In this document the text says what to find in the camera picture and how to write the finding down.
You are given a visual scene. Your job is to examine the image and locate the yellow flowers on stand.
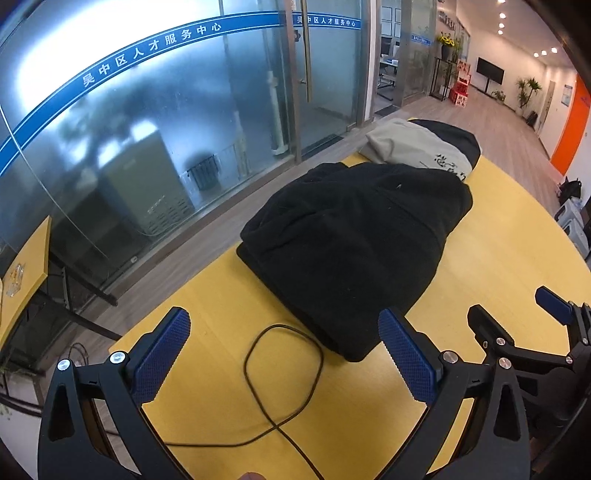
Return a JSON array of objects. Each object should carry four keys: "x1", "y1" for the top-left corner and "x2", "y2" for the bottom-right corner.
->
[{"x1": 437, "y1": 32, "x2": 456, "y2": 62}]

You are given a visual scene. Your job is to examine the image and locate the black wall television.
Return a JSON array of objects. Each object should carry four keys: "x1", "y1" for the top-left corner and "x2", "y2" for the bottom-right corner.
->
[{"x1": 477, "y1": 57, "x2": 505, "y2": 85}]

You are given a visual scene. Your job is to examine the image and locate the black bag on floor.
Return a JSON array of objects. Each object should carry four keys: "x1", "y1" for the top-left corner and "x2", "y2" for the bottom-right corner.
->
[{"x1": 558, "y1": 178, "x2": 582, "y2": 205}]

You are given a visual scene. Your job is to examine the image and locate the tall corner plant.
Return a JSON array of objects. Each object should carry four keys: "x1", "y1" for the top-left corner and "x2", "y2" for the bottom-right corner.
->
[{"x1": 516, "y1": 78, "x2": 542, "y2": 116}]

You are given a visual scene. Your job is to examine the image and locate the folded black garment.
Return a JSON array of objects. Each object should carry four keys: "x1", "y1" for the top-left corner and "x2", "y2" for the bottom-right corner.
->
[{"x1": 410, "y1": 118, "x2": 482, "y2": 167}]

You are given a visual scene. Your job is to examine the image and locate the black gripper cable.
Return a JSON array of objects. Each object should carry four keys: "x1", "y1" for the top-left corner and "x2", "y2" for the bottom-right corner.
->
[{"x1": 163, "y1": 323, "x2": 327, "y2": 480}]

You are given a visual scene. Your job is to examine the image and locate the person's left hand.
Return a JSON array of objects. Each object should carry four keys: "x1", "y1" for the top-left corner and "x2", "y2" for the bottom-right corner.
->
[{"x1": 239, "y1": 472, "x2": 266, "y2": 480}]

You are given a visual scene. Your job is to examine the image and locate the folded beige sweater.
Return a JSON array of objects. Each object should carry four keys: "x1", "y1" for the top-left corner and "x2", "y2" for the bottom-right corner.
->
[{"x1": 360, "y1": 118, "x2": 476, "y2": 181}]

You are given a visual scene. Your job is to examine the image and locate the black fleece jacket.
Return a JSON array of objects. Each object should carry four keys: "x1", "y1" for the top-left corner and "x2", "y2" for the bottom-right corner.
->
[{"x1": 236, "y1": 163, "x2": 473, "y2": 362}]

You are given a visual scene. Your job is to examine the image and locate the small yellow desk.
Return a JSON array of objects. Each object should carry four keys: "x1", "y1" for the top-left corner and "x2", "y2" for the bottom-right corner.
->
[{"x1": 1, "y1": 216, "x2": 52, "y2": 347}]

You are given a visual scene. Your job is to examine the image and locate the red white stacked boxes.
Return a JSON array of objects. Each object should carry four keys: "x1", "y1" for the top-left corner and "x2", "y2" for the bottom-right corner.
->
[{"x1": 450, "y1": 60, "x2": 472, "y2": 108}]

